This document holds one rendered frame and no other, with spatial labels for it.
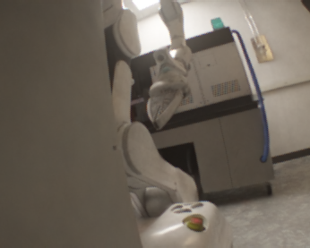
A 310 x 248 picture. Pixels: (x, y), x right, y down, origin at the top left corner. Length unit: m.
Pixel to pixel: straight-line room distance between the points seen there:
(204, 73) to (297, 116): 1.64
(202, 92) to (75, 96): 1.45
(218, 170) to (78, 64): 1.39
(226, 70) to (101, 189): 1.52
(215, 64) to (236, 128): 0.55
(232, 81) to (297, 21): 2.00
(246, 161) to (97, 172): 1.37
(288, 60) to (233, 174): 2.00
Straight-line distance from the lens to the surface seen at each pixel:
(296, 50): 3.11
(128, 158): 0.49
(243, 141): 1.48
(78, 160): 0.17
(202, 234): 0.45
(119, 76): 0.64
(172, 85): 0.47
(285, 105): 2.83
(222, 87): 1.59
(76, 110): 0.18
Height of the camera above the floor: 0.54
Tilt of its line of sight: 8 degrees up
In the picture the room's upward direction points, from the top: 11 degrees counter-clockwise
